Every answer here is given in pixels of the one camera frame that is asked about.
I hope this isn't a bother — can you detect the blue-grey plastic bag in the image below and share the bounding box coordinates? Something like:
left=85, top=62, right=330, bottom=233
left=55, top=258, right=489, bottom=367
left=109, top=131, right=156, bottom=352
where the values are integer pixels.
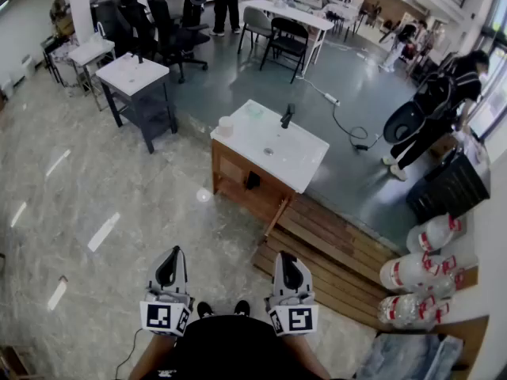
left=355, top=332, right=465, bottom=380

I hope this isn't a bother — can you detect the black floor cable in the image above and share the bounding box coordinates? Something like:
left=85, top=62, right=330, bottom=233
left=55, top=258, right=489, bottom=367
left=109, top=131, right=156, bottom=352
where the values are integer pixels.
left=331, top=103, right=384, bottom=154

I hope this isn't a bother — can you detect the person's right forearm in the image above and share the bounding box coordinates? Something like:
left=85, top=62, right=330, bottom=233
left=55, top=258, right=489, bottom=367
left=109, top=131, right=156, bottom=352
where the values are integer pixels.
left=282, top=332, right=330, bottom=380

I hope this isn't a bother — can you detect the large clear water bottle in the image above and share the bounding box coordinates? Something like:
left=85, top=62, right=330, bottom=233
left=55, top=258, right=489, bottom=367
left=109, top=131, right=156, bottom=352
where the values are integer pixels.
left=379, top=251, right=441, bottom=292
left=375, top=292, right=439, bottom=329
left=406, top=213, right=464, bottom=253

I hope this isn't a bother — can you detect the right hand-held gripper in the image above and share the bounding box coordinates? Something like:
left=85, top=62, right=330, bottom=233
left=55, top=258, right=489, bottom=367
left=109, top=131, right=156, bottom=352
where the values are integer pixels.
left=264, top=250, right=320, bottom=338

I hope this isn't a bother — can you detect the grey metal vanity stand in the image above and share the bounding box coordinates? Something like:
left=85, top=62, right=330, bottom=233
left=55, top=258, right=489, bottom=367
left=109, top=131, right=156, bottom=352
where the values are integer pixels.
left=71, top=51, right=116, bottom=112

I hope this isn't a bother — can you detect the wooden vanity stand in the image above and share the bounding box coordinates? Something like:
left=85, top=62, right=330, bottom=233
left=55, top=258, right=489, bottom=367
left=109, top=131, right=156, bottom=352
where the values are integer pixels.
left=211, top=139, right=297, bottom=229

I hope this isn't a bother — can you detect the black metal sink stand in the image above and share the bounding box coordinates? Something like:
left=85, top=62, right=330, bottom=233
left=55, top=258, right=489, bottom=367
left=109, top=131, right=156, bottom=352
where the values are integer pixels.
left=100, top=71, right=179, bottom=155

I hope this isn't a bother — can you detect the person's black shirt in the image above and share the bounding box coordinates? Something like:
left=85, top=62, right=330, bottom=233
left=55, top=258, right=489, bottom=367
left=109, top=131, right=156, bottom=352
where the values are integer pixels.
left=157, top=313, right=320, bottom=380

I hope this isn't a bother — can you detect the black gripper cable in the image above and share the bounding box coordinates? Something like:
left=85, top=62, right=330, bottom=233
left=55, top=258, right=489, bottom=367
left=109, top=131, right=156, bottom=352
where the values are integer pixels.
left=113, top=328, right=148, bottom=380

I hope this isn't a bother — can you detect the grey dining chair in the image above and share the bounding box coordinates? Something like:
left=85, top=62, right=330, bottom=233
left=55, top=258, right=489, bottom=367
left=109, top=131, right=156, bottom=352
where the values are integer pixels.
left=237, top=6, right=275, bottom=55

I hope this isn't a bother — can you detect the black folding chair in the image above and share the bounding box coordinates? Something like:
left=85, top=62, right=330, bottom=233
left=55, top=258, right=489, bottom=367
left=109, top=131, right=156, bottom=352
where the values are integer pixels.
left=259, top=17, right=311, bottom=85

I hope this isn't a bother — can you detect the wooden cabinet door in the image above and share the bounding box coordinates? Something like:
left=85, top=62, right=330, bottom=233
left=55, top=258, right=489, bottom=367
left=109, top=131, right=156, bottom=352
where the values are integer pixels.
left=259, top=195, right=295, bottom=245

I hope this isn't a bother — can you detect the white ceramic sink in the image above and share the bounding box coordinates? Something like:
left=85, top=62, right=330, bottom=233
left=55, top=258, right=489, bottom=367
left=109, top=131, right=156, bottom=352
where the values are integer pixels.
left=209, top=99, right=330, bottom=195

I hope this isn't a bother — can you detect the wooden slatted platform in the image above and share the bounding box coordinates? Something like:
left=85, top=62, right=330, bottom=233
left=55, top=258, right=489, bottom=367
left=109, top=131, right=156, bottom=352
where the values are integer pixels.
left=252, top=193, right=399, bottom=329

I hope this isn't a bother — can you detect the white wall heater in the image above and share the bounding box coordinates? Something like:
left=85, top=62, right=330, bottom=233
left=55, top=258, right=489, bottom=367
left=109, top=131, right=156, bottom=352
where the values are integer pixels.
left=21, top=53, right=37, bottom=80

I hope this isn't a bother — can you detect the black round shell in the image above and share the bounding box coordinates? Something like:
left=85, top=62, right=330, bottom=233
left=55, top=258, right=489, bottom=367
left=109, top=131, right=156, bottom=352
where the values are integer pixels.
left=383, top=100, right=428, bottom=146

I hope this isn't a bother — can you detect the black office chair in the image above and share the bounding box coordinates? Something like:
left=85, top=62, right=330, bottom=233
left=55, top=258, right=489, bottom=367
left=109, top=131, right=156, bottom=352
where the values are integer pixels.
left=145, top=0, right=212, bottom=85
left=90, top=0, right=158, bottom=61

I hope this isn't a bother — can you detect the person's left forearm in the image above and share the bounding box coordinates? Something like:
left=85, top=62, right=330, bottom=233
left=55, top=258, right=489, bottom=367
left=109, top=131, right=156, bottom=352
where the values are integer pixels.
left=127, top=332, right=178, bottom=380

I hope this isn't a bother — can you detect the small white sink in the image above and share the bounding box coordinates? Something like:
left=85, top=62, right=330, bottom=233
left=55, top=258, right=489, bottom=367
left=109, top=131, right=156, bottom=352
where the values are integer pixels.
left=67, top=36, right=116, bottom=67

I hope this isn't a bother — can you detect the white power cable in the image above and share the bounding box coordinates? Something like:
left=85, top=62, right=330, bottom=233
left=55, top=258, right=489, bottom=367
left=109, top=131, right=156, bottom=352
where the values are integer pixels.
left=294, top=40, right=372, bottom=99

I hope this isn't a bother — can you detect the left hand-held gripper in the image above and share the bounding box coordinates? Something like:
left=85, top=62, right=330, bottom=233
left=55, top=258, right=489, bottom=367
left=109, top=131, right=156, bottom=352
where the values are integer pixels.
left=139, top=245, right=195, bottom=336

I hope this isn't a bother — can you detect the white round cup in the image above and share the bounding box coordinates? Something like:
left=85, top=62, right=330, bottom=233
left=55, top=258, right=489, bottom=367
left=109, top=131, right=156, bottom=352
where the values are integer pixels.
left=216, top=116, right=236, bottom=138

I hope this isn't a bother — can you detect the black trash bin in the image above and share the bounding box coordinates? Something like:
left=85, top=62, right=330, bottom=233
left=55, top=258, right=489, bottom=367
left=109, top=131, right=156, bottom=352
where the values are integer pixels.
left=405, top=147, right=492, bottom=226

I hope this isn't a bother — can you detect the white rectangular sink basin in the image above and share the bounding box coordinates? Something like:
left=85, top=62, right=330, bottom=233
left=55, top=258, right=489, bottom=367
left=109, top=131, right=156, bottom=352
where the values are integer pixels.
left=95, top=52, right=171, bottom=97

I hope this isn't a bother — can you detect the long white table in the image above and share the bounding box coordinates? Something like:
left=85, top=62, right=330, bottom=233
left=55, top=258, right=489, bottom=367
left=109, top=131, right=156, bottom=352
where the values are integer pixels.
left=238, top=0, right=336, bottom=77

